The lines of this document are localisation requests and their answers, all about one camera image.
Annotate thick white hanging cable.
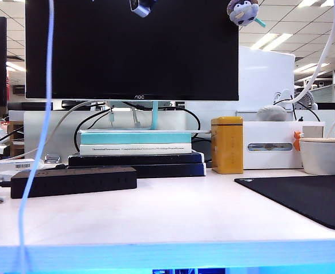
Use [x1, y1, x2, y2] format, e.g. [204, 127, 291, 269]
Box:
[291, 0, 335, 104]

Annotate black monitor cable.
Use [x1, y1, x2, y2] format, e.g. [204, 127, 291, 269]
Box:
[127, 102, 201, 132]

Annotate small metal clip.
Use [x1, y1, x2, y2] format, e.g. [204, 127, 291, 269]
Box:
[43, 154, 62, 164]

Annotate black looped cable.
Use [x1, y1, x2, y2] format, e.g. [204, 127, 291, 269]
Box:
[74, 108, 112, 152]

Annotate pale ceramic mug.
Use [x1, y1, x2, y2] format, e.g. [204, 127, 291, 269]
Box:
[298, 141, 335, 175]

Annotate silver monitor stand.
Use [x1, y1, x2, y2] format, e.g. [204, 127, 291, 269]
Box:
[106, 99, 211, 134]

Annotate small white desk fan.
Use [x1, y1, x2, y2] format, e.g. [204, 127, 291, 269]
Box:
[272, 88, 318, 111]

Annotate grey round cushion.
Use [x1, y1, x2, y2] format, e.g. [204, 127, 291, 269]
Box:
[255, 104, 288, 122]

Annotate white box with barcode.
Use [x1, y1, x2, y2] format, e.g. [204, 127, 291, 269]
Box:
[0, 158, 44, 174]

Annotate small orange cat figurine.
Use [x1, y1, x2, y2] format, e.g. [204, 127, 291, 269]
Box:
[293, 130, 303, 151]

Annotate grey penguin plush toy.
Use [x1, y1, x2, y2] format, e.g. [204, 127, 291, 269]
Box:
[226, 0, 267, 28]

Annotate black Corsair mouse pad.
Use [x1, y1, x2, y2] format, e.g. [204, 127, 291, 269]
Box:
[234, 174, 335, 232]

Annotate white charger cable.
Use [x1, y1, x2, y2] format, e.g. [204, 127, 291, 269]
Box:
[17, 0, 55, 274]

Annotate white desk divider panel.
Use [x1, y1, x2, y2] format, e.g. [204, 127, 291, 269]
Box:
[7, 110, 202, 159]
[235, 110, 335, 123]

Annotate black power strip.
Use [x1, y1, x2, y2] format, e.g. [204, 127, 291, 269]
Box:
[10, 167, 138, 199]

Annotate teal book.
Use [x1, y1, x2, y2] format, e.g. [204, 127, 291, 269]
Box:
[80, 131, 192, 145]

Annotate white book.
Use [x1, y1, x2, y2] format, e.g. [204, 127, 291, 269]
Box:
[79, 143, 192, 156]

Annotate grey-white long cable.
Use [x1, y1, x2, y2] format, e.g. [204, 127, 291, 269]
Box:
[9, 100, 110, 160]

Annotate round wooden mug lid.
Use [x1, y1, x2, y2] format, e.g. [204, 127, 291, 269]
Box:
[298, 136, 335, 143]

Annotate white tissue box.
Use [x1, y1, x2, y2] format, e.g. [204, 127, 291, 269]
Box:
[243, 120, 304, 170]

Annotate yellow rectangular tin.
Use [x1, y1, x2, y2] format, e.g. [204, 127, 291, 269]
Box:
[211, 116, 244, 175]

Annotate black AOC monitor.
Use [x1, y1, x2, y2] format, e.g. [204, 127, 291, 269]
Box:
[25, 0, 239, 102]

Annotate tall white partition board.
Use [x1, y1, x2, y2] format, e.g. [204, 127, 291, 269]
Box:
[238, 45, 296, 112]

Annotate black stacked books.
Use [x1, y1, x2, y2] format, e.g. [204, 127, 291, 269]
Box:
[67, 150, 205, 166]

